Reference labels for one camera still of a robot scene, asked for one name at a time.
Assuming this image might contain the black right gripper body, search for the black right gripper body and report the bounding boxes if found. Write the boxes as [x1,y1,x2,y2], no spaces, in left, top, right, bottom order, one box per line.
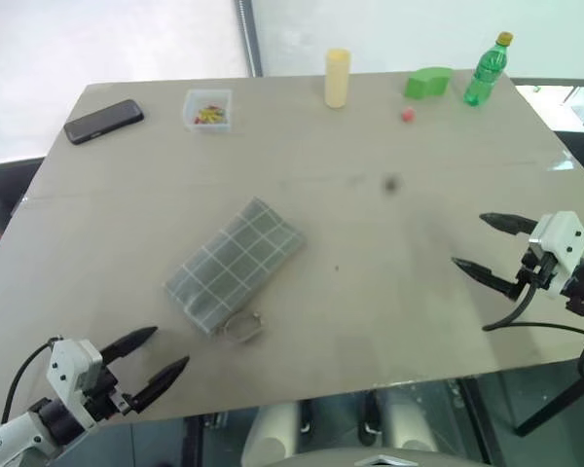
[517,241,560,299]

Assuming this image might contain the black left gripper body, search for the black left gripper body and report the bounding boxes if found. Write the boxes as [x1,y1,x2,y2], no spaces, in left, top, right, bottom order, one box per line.
[84,361,134,424]

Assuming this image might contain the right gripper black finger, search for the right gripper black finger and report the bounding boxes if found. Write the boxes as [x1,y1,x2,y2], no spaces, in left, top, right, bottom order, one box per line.
[479,211,540,237]
[450,257,521,302]

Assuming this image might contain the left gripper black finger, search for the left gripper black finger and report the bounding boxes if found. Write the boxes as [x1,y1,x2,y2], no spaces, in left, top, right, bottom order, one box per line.
[129,355,191,415]
[100,326,159,366]

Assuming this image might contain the grey checkered cloth pouch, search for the grey checkered cloth pouch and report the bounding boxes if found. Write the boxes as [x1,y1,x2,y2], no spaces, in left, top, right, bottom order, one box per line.
[164,196,308,337]

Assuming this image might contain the dark desk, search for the dark desk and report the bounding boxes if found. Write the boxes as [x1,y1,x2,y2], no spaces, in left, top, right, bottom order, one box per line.
[509,77,584,186]

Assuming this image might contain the pale grey rounded cylinder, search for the pale grey rounded cylinder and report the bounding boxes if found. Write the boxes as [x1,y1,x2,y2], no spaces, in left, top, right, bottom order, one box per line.
[383,388,440,456]
[241,403,301,467]

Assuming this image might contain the black table leg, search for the black table leg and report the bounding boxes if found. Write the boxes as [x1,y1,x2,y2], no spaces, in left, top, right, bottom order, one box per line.
[513,359,584,437]

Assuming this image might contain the green plastic bottle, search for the green plastic bottle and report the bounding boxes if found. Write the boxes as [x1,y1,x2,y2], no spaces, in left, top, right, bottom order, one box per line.
[462,31,515,107]

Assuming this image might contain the green curved block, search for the green curved block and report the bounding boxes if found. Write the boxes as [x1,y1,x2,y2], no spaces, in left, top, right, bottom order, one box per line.
[404,66,453,101]

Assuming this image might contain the dark furniture piece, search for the dark furniture piece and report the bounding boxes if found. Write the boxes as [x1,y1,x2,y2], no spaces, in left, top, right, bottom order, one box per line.
[0,158,46,259]

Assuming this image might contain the black smartphone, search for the black smartphone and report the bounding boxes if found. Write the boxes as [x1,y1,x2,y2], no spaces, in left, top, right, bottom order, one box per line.
[63,98,145,146]

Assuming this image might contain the pale yellow cylindrical container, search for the pale yellow cylindrical container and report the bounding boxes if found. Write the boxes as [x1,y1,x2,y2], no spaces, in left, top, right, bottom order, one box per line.
[324,48,351,109]

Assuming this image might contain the colourful small clips pile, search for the colourful small clips pile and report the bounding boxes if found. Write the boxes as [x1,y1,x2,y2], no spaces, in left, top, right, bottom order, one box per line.
[193,101,228,126]

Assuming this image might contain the clear plastic box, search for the clear plastic box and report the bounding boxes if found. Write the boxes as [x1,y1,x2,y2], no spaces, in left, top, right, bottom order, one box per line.
[182,89,234,131]

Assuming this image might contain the grey metal pole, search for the grey metal pole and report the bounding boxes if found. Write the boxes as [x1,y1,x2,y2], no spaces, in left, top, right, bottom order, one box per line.
[233,0,264,78]

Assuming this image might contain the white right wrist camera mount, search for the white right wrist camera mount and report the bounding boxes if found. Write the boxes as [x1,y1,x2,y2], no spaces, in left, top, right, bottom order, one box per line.
[528,210,584,299]

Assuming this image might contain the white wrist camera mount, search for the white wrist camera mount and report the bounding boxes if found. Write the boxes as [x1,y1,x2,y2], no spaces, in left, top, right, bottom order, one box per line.
[528,210,584,299]
[46,338,104,430]

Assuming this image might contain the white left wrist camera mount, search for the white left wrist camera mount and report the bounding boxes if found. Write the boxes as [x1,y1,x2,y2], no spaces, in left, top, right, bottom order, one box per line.
[46,338,104,430]

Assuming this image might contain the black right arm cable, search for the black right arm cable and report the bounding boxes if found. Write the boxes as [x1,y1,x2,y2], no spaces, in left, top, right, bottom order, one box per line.
[483,284,584,385]

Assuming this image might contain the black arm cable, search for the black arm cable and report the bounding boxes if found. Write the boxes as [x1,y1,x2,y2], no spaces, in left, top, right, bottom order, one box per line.
[483,284,584,385]
[0,335,64,427]

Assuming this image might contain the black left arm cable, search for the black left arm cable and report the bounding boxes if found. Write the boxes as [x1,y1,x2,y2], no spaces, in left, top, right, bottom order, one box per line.
[0,335,64,427]

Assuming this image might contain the silver metal ring clip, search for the silver metal ring clip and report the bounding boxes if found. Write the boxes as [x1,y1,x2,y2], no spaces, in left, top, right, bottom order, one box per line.
[217,310,265,344]

